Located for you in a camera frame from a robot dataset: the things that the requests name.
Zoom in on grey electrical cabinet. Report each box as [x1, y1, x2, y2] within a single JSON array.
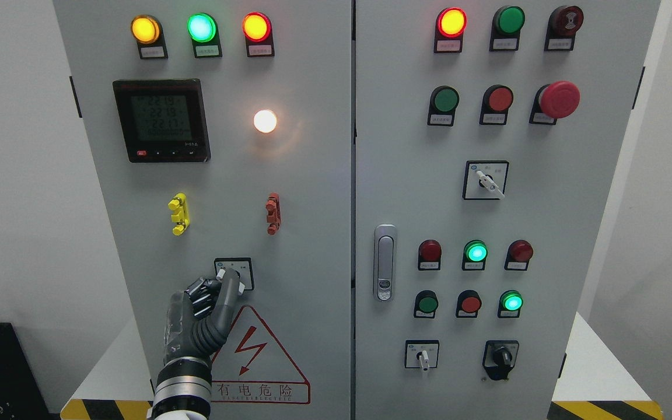
[[54, 1, 661, 419]]

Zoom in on dark red indicator left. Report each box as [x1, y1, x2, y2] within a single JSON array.
[[418, 239, 442, 271]]

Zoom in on green push button lower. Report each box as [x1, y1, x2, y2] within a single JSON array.
[[414, 290, 439, 319]]

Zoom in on green indicator light top left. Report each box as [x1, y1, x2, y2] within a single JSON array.
[[187, 13, 222, 58]]

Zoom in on yellow terminal connector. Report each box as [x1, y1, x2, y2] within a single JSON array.
[[167, 193, 190, 236]]

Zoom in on black knob selector switch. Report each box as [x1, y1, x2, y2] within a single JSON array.
[[482, 340, 520, 381]]

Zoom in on yellow indicator light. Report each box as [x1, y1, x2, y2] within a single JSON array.
[[131, 15, 168, 60]]

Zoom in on dark red indicator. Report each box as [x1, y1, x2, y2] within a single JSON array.
[[505, 239, 534, 271], [418, 239, 442, 271]]

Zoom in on black digital power meter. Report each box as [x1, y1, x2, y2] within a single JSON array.
[[113, 79, 211, 163]]

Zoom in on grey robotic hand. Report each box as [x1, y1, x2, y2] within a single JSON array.
[[163, 268, 244, 364]]

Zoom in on white platform with hazard stripes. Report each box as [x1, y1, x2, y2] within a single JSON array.
[[56, 316, 664, 419]]

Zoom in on green lit indicator middle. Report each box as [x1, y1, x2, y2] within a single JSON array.
[[461, 239, 488, 271]]

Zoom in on silver door lock handle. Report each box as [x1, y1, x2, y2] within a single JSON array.
[[373, 224, 397, 302]]

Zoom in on green push button second row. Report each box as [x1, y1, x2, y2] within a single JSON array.
[[427, 85, 459, 127]]

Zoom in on small white rotary switch bottom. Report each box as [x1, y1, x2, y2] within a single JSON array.
[[404, 339, 440, 372]]

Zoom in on white rotary selector switch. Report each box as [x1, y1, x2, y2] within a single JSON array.
[[213, 257, 254, 291]]

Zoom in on green lit button lower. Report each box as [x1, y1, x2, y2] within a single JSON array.
[[497, 290, 524, 319]]

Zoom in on dark red buzzer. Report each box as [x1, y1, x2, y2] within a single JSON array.
[[544, 5, 584, 51]]

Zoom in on white rotary switch right door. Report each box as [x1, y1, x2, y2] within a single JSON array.
[[463, 160, 509, 200]]

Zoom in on dark red indicator right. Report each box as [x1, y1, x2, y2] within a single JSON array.
[[505, 239, 534, 271]]

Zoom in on red push button lower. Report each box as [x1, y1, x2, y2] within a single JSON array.
[[456, 290, 482, 319]]

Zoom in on clear round lamp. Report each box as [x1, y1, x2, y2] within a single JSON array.
[[253, 109, 278, 134]]

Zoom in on green button top right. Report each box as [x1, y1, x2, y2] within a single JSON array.
[[489, 5, 526, 51]]

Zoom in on red push button second row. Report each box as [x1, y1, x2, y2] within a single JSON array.
[[478, 83, 514, 125]]

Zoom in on red electric hazard warning sticker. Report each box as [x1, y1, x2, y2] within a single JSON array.
[[212, 305, 310, 404]]

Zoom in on red terminal connector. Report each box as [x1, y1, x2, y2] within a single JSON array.
[[265, 193, 282, 236]]

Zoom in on red emergency stop button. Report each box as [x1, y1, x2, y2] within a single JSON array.
[[530, 80, 581, 125]]

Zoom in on red lit indicator right door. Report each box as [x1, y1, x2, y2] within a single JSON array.
[[433, 7, 467, 54]]

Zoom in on red indicator light top left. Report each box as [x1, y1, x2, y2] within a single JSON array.
[[241, 12, 275, 58]]

